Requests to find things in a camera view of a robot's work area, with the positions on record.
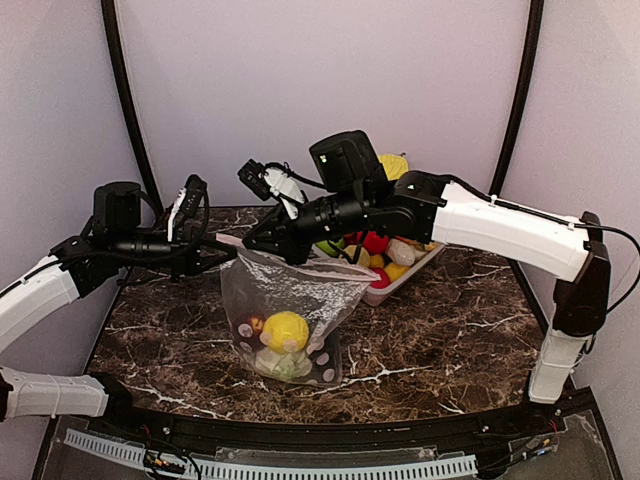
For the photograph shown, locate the clear dotted zip top bag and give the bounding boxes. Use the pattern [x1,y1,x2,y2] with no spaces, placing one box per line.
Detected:
[216,234,379,387]

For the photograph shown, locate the dark red cabbage toy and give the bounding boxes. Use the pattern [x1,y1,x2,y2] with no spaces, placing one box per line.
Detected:
[231,312,266,353]

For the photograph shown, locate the yellow lemon toy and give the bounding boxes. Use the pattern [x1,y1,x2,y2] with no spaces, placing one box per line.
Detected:
[260,311,309,354]

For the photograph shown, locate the white cauliflower toy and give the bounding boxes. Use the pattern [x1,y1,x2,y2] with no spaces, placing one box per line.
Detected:
[254,348,312,383]

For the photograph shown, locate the dark purple eggplant toy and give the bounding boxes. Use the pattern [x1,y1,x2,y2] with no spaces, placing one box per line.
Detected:
[304,330,336,370]

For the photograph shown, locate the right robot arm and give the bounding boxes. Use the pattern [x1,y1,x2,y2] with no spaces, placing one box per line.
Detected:
[238,130,616,404]

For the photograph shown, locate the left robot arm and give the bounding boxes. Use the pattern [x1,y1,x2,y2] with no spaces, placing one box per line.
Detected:
[1,175,239,420]

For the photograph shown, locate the pink plastic food tray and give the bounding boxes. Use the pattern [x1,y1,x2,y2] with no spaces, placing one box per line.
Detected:
[362,244,444,307]

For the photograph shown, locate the green chayote toy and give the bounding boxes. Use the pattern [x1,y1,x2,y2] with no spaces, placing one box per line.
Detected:
[315,239,346,257]

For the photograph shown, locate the pale yellow cabbage toy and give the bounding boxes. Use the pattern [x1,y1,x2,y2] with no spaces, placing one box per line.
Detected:
[344,244,371,268]

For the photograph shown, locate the red apple toy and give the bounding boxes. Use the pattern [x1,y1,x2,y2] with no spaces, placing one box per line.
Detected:
[363,232,390,255]

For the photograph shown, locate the small red fruit toy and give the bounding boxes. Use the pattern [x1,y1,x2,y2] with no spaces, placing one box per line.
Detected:
[371,268,391,290]

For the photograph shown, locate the small yellow fruit toy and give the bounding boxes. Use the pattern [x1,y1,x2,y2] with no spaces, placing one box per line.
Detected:
[384,262,411,283]

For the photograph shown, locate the white garlic toy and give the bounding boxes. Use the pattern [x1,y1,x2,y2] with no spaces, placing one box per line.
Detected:
[386,239,416,267]

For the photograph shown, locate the napa cabbage toy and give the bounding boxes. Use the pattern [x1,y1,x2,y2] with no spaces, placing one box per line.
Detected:
[378,154,409,181]

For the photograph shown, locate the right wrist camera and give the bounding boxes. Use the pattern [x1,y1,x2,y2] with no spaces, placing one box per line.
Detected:
[238,159,306,220]

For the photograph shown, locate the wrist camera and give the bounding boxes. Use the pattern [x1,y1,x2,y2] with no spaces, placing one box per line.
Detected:
[167,174,207,242]
[238,159,306,220]

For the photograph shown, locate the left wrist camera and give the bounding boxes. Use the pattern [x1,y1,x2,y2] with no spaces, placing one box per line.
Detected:
[167,174,207,242]

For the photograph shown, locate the black curved front rail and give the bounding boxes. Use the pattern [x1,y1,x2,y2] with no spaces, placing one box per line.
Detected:
[89,402,565,453]

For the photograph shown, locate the left black frame post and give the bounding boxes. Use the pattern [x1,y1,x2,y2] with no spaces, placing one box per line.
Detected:
[100,0,163,209]

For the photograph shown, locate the black frame post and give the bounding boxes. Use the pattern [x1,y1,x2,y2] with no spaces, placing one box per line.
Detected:
[489,0,545,195]
[100,0,163,209]

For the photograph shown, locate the white slotted cable duct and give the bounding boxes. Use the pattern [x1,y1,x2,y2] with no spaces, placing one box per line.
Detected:
[64,429,479,480]

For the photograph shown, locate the right black frame post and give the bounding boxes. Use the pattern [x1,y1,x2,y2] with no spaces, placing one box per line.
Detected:
[489,0,545,195]

